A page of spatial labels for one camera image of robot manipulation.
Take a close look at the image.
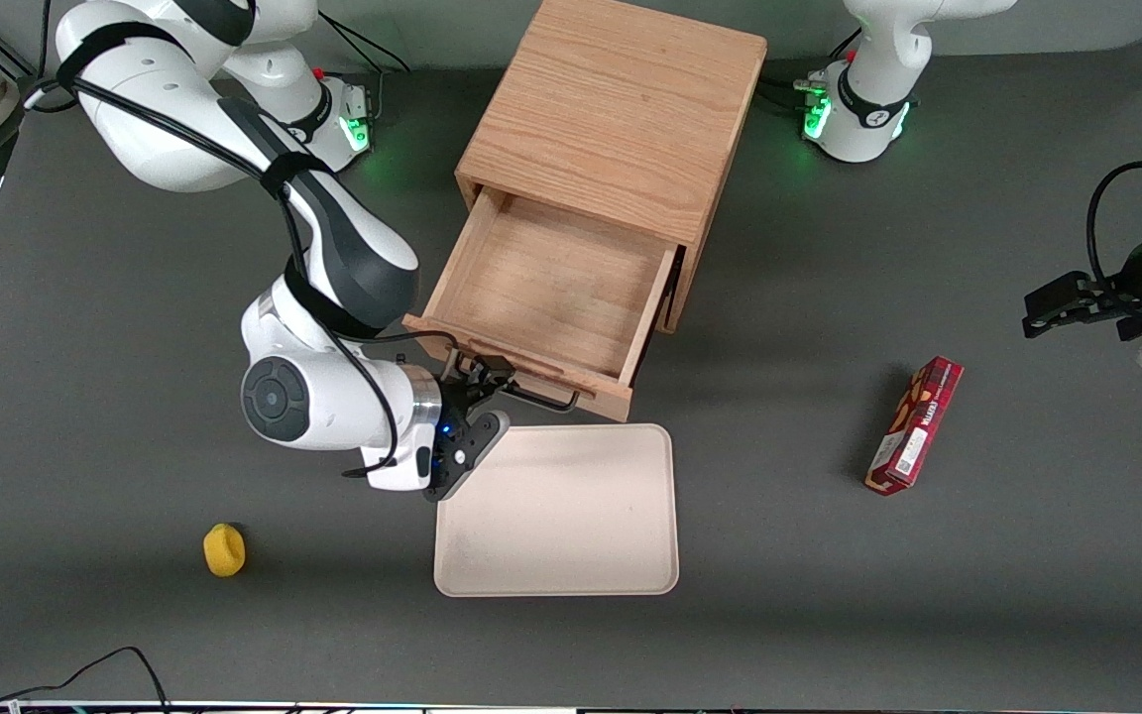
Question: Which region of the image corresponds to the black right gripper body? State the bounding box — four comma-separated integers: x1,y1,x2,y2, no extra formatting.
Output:
434,365,483,443

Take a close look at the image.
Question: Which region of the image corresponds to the black metal drawer handle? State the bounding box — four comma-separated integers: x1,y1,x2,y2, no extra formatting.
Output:
507,384,581,412

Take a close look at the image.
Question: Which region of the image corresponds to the wooden drawer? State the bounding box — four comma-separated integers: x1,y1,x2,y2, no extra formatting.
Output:
401,185,682,425

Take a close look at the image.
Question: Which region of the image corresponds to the wooden drawer cabinet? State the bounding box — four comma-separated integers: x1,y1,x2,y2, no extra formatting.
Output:
454,0,768,335

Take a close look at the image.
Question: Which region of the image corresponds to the beige rectangular tray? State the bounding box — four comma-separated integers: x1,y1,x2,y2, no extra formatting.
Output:
432,423,681,599

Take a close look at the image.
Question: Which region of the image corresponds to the red snack box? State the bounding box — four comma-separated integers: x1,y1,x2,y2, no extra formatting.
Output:
863,355,966,498

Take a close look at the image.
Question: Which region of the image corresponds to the yellow sponge toy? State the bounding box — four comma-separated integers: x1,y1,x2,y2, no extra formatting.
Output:
202,522,247,579

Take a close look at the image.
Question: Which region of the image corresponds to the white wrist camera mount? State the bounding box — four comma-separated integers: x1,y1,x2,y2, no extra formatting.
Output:
361,444,435,495

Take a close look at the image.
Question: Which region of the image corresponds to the black left base cable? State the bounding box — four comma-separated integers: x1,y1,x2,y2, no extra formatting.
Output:
755,28,864,112

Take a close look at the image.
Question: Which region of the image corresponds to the black base cable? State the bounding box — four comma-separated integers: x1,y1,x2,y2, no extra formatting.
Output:
313,12,413,128
755,28,864,112

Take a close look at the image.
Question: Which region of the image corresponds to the black right base cable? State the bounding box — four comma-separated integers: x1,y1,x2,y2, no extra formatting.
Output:
313,12,413,128

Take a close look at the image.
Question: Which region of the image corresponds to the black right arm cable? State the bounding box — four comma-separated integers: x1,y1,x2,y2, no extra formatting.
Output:
24,69,463,481

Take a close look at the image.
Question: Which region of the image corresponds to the black floor cable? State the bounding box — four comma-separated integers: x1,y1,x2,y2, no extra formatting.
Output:
0,646,171,714

